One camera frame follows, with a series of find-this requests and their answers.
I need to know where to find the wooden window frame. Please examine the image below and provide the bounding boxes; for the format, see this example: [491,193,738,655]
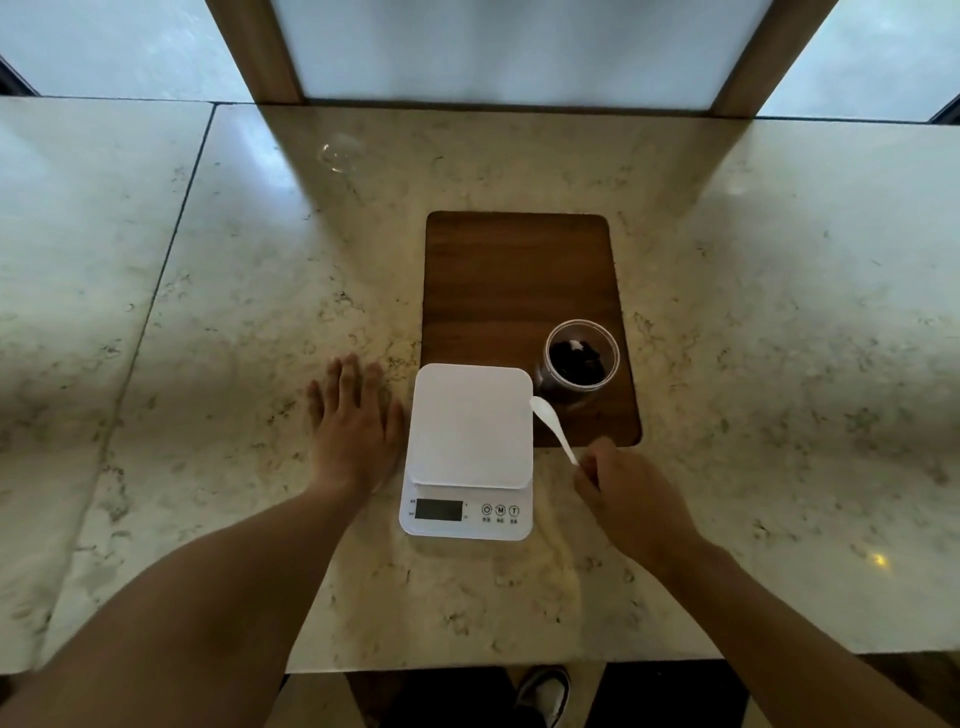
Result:
[204,0,840,120]

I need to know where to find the white plastic spoon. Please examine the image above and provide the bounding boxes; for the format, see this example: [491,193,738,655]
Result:
[529,395,581,468]

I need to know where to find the brown wooden board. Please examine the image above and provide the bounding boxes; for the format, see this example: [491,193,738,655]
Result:
[420,210,643,449]

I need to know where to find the dark tea leaves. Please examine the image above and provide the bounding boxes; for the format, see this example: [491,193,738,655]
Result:
[549,339,607,387]

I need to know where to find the person's left forearm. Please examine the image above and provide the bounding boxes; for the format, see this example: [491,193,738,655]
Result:
[0,480,370,728]

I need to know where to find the clear plastic cup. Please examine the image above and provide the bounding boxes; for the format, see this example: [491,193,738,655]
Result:
[534,319,622,406]

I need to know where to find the person's left hand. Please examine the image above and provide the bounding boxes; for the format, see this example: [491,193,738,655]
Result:
[306,354,407,501]

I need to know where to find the person's right forearm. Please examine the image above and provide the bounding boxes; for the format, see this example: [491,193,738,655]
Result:
[658,541,954,728]

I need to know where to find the small clear glass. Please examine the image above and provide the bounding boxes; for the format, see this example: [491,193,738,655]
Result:
[318,135,363,175]

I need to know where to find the person's right hand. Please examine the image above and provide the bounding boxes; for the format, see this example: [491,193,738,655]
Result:
[573,437,708,577]

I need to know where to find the person's shoe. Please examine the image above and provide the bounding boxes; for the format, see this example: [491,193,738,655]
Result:
[513,665,573,728]

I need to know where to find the white digital kitchen scale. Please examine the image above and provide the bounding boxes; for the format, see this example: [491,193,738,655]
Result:
[398,363,535,543]

